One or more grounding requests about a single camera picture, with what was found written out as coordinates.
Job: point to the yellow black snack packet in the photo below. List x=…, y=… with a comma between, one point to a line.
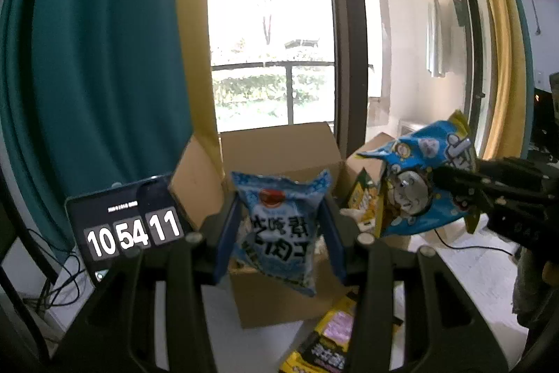
x=325, y=348

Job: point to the green yellow snack bag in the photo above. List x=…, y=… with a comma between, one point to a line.
x=358, y=189

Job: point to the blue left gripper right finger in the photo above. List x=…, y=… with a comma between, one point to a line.
x=332, y=227

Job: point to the yellow curtain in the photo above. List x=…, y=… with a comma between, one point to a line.
x=193, y=25

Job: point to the brown cardboard box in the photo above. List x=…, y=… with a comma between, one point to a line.
x=297, y=152

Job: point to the blue cartoon snack bag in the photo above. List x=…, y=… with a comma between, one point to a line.
x=408, y=200

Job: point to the black window frame post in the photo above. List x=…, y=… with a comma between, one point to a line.
x=351, y=68

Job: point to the teal curtain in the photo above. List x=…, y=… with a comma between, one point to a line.
x=93, y=92

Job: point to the tablet showing clock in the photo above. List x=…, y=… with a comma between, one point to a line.
x=110, y=223

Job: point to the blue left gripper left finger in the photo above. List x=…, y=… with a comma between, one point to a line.
x=228, y=222

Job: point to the black balcony railing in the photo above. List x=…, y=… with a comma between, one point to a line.
x=284, y=92

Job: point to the blue white snack bag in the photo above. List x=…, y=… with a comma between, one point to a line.
x=278, y=235

